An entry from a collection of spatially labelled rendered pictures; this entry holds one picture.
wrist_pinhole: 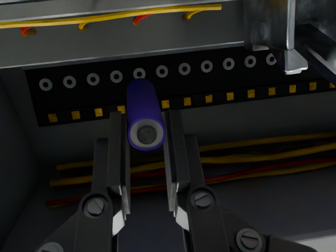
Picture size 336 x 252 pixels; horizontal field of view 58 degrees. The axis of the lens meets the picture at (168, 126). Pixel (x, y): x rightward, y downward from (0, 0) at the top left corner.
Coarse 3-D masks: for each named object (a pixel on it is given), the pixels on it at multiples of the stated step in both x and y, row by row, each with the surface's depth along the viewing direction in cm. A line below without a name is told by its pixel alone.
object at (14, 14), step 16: (32, 0) 11; (48, 0) 11; (64, 0) 11; (80, 0) 11; (96, 0) 12; (112, 0) 12; (128, 0) 12; (144, 0) 12; (160, 0) 12; (176, 0) 12; (192, 0) 12; (208, 0) 12; (224, 0) 12; (0, 16) 11; (16, 16) 11; (32, 16) 11; (48, 16) 12
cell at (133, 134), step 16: (144, 80) 19; (128, 96) 17; (144, 96) 16; (128, 112) 15; (144, 112) 14; (160, 112) 15; (128, 128) 14; (144, 128) 14; (160, 128) 14; (144, 144) 14; (160, 144) 14
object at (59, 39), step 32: (0, 32) 12; (32, 32) 12; (64, 32) 12; (96, 32) 12; (128, 32) 13; (160, 32) 13; (192, 32) 13; (224, 32) 13; (0, 64) 12; (32, 64) 13
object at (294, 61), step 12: (300, 24) 10; (300, 36) 9; (312, 36) 9; (324, 36) 9; (300, 48) 9; (312, 48) 8; (324, 48) 8; (288, 60) 10; (300, 60) 10; (312, 60) 8; (324, 60) 8; (324, 72) 8
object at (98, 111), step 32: (96, 64) 26; (128, 64) 27; (160, 64) 27; (192, 64) 27; (256, 64) 28; (32, 96) 27; (64, 96) 27; (96, 96) 27; (160, 96) 28; (192, 96) 28; (224, 96) 29; (256, 96) 29
